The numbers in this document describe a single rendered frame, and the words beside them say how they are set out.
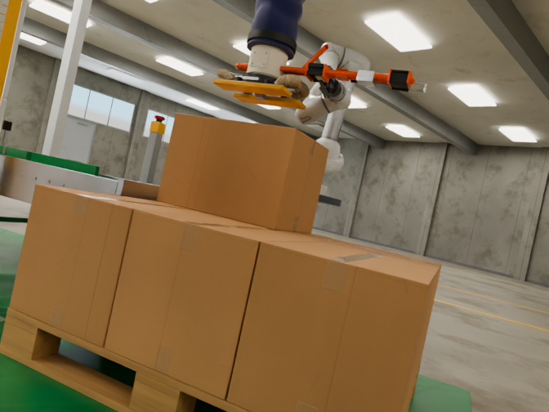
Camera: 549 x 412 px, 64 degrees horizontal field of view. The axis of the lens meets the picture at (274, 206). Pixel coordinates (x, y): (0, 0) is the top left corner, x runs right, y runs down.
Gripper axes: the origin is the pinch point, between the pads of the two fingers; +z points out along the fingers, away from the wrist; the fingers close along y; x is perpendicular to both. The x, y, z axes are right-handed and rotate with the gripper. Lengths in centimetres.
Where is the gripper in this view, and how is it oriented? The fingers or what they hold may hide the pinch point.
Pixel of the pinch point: (321, 73)
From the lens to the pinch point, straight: 197.6
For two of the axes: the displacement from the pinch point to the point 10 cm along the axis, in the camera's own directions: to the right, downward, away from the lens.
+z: -3.8, -0.8, -9.2
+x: -9.0, -2.0, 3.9
